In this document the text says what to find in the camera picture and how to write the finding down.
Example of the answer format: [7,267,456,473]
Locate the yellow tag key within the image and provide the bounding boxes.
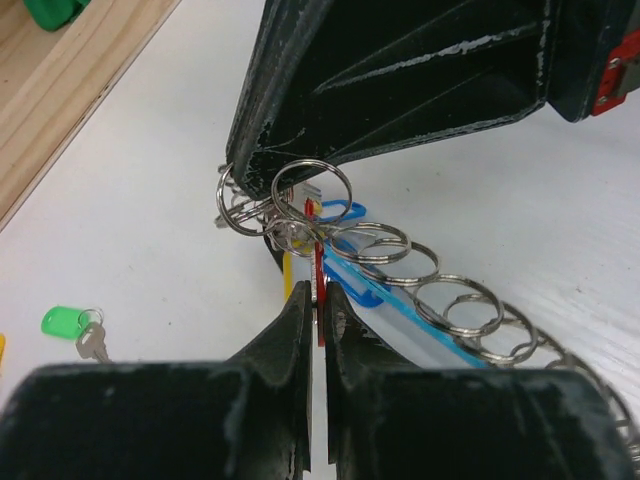
[0,333,7,369]

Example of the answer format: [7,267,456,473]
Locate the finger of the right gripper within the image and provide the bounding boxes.
[226,1,555,198]

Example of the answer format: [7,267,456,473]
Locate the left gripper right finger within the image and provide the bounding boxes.
[324,283,635,479]

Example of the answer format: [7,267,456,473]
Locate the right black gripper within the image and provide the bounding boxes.
[547,1,639,122]

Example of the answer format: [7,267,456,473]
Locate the wooden rack frame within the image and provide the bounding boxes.
[1,1,178,225]

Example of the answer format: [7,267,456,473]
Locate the metal keyring band blue handle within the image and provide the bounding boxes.
[214,158,640,466]

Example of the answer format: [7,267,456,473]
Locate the green shirt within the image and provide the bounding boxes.
[23,0,91,32]

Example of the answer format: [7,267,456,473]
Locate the green tag key left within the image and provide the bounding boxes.
[40,306,112,364]

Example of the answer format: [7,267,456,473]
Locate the red tag key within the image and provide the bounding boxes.
[302,195,331,348]

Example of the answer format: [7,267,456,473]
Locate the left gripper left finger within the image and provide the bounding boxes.
[1,281,313,479]

